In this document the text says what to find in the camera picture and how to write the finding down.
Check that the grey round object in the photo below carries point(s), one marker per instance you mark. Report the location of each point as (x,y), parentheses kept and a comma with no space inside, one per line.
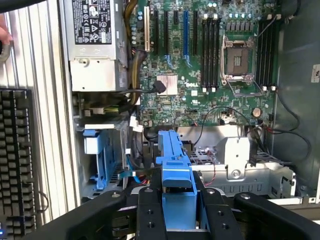
(6,53)

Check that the silver power supply unit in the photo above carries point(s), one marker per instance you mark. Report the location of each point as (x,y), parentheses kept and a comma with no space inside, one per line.
(95,75)

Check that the person's hand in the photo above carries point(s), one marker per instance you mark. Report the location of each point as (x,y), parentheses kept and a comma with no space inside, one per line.
(4,32)

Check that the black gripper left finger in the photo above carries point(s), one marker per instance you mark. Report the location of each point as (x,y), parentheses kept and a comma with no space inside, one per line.
(150,212)

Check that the round coin battery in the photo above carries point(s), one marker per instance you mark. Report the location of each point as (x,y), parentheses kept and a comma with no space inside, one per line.
(256,112)

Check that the blue disk caddy in bay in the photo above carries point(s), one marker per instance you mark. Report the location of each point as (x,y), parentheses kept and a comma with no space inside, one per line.
(102,160)

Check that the white sticker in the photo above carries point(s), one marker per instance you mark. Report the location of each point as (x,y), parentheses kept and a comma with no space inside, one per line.
(316,72)

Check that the CPU socket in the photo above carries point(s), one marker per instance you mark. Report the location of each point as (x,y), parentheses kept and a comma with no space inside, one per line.
(237,60)

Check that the grey open PC case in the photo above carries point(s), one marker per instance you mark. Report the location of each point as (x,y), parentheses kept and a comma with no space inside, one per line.
(300,100)

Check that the silver chipset heatsink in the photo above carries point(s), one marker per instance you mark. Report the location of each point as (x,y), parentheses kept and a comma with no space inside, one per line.
(171,85)

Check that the black keyboard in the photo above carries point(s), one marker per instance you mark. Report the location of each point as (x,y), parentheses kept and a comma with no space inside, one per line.
(15,155)

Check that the green Dell motherboard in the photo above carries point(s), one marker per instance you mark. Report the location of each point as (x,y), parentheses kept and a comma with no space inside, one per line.
(200,100)

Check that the socket locking lever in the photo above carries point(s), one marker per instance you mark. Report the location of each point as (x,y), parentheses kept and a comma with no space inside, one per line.
(250,93)

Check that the black RAM slot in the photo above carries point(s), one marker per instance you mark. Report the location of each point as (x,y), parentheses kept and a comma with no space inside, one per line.
(217,52)
(204,52)
(265,53)
(213,52)
(261,52)
(274,53)
(270,53)
(208,52)

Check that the silver metal drive cage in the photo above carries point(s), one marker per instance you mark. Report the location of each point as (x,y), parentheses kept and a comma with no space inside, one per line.
(250,175)

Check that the long black expansion slot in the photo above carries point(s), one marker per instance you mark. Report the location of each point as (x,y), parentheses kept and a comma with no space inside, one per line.
(196,32)
(156,32)
(166,32)

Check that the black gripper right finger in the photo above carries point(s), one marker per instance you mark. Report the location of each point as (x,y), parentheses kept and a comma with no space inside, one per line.
(217,220)

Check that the short black expansion slot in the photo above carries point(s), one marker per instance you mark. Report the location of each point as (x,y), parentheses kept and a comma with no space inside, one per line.
(176,17)

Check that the blue expansion slot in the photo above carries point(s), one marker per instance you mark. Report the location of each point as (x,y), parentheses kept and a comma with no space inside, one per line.
(186,32)

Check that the white expansion slot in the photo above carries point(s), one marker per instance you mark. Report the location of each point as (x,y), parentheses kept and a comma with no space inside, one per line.
(147,30)

